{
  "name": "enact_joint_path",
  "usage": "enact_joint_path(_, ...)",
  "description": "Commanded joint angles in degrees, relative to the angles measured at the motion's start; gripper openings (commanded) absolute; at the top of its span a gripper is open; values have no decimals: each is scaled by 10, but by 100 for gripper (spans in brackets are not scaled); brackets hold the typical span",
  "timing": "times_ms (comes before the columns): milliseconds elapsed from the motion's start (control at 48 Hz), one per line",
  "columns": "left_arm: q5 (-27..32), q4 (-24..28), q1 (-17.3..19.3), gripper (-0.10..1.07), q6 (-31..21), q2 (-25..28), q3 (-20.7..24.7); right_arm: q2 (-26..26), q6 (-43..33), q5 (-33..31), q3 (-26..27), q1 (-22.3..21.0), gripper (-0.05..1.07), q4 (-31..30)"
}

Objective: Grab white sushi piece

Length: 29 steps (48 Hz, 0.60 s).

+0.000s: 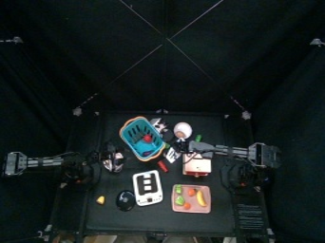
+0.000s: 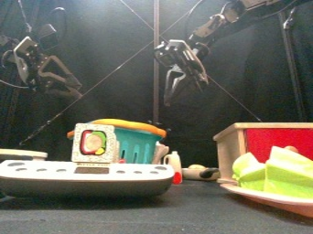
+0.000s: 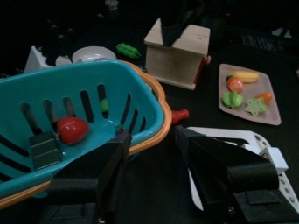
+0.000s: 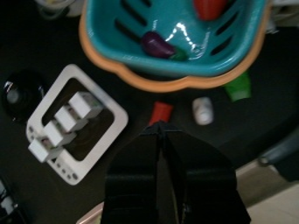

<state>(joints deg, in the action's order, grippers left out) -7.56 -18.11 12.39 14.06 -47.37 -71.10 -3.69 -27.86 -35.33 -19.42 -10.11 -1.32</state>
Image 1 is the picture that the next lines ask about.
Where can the small red toy ball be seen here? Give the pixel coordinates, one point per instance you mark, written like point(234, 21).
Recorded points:
point(147, 138)

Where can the small green toy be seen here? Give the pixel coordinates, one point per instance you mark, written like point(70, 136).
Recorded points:
point(198, 138)

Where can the yellow toy banana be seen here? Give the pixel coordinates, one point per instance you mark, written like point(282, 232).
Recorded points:
point(201, 198)

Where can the orange toy tomato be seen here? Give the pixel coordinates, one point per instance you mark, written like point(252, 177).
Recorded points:
point(191, 192)

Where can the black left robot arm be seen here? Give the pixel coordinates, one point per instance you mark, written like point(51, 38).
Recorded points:
point(42, 162)

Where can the yellow toy cheese piece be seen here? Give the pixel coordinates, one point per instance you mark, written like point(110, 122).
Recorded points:
point(100, 200)

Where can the small green toy lettuce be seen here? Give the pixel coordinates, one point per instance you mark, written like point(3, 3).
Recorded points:
point(178, 189)

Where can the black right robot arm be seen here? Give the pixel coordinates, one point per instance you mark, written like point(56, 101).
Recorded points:
point(237, 151)

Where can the large green toy lettuce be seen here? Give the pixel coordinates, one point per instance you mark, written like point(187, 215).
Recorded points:
point(179, 200)

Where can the pink toy tray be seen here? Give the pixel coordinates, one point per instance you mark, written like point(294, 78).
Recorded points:
point(193, 209)

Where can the black and white cow toy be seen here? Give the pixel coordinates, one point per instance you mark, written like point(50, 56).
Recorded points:
point(158, 125)

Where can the white oval toy dish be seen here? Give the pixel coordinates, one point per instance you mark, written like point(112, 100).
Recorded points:
point(182, 128)

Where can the red toy cylinder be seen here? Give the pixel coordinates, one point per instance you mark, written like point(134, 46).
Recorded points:
point(162, 166)

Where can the teal basket with orange rim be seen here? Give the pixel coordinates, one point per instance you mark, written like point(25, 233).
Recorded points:
point(139, 142)

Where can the white toy scale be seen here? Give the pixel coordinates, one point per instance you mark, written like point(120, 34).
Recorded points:
point(147, 188)

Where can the wooden box with red panel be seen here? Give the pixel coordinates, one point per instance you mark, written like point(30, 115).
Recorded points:
point(197, 166)

